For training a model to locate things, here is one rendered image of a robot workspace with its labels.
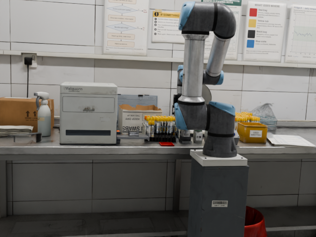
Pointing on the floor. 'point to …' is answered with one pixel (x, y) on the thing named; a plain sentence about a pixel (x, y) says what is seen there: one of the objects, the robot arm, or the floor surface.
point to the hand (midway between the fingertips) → (185, 131)
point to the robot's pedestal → (217, 201)
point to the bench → (140, 145)
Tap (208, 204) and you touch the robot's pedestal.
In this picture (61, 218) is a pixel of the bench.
